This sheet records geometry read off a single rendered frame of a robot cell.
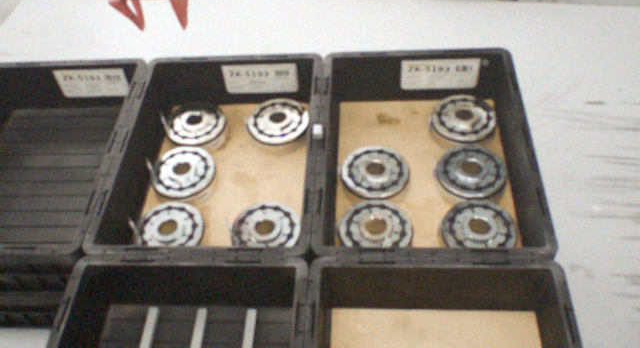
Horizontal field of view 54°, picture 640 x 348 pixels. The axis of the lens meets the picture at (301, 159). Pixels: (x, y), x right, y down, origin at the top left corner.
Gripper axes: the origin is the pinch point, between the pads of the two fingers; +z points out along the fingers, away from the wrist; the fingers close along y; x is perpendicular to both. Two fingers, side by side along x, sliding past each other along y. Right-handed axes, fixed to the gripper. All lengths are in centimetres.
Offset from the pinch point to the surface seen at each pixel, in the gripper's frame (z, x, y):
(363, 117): 23.5, 3.7, 28.2
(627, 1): 111, 154, 130
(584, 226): 36, -9, 65
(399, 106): 23.6, 6.3, 34.3
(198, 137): 20.3, -3.7, 1.4
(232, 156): 23.1, -5.5, 6.8
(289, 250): 12.5, -29.9, 20.0
